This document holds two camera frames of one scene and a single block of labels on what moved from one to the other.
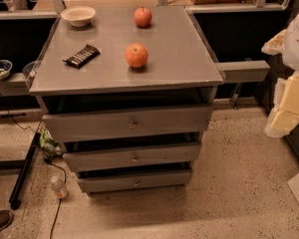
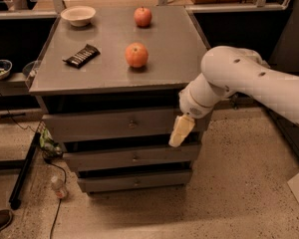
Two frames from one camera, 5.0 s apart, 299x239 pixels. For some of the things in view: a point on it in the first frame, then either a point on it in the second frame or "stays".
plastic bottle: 58,184 stays
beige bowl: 78,16 stays
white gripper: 298,40 → 191,104
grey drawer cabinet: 129,97 stays
